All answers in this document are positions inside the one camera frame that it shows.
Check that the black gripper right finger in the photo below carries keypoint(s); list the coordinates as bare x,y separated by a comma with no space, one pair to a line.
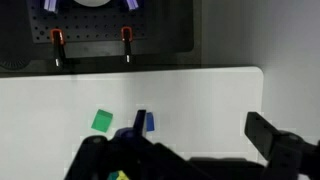
287,154

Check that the left orange black clamp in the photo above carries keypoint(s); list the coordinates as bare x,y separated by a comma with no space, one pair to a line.
58,46

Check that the blue block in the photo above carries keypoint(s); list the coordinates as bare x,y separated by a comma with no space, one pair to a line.
150,123

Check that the black perforated breadboard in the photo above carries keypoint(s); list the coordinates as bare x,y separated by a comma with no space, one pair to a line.
158,26

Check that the green cube block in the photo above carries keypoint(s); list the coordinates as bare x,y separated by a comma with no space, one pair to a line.
102,121

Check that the right orange black clamp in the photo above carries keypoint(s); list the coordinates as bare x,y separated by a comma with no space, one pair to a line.
127,37

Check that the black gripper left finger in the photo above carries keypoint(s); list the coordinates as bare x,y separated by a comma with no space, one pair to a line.
129,151

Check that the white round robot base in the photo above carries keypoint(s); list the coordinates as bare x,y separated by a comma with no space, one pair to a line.
92,3

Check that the green plastic bowl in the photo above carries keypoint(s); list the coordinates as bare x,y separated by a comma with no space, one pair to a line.
118,175

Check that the orange black clamp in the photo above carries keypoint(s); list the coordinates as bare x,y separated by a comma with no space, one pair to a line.
127,37
58,46

